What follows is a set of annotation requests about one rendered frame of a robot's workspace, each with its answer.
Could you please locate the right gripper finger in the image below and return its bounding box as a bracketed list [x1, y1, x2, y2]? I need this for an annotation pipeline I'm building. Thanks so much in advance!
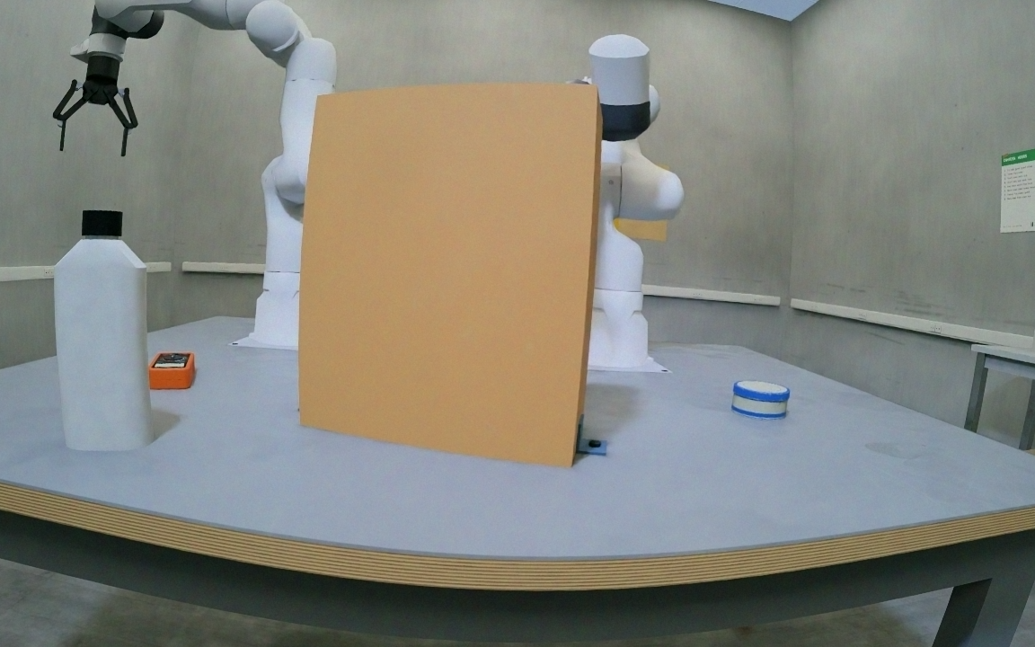
[104, 87, 138, 156]
[53, 79, 98, 151]

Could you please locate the tan rectangular panel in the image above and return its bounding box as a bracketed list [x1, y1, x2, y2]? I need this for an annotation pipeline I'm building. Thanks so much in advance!
[298, 83, 607, 468]

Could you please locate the white and blue round tin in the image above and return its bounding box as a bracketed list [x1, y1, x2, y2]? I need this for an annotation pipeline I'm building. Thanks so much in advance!
[731, 381, 790, 421]

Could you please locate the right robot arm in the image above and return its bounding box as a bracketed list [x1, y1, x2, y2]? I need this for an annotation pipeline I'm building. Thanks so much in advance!
[70, 0, 337, 346]

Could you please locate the white bottle with black cap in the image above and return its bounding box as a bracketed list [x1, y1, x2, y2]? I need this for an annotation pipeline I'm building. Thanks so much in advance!
[54, 210, 154, 451]

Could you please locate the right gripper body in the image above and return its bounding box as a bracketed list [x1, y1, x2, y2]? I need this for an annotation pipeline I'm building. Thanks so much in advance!
[83, 56, 120, 105]

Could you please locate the orange digital multimeter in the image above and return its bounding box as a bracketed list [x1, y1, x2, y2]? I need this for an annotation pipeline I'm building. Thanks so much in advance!
[148, 352, 195, 389]

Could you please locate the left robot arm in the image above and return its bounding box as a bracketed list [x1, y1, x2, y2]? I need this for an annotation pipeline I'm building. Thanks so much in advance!
[563, 34, 684, 367]

